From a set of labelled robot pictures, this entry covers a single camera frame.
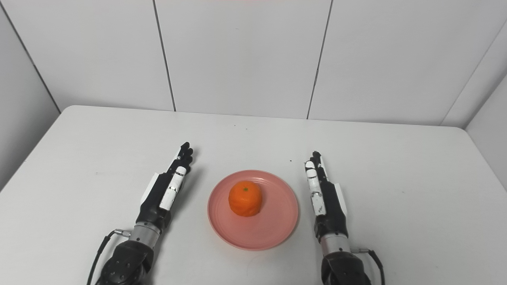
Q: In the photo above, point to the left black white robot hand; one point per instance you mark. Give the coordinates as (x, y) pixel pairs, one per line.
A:
(156, 206)

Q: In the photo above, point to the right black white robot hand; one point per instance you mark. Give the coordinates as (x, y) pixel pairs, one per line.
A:
(332, 209)

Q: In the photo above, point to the orange fruit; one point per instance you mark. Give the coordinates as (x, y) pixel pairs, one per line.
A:
(245, 199)

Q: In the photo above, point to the pink round plate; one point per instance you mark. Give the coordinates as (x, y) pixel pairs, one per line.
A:
(273, 225)

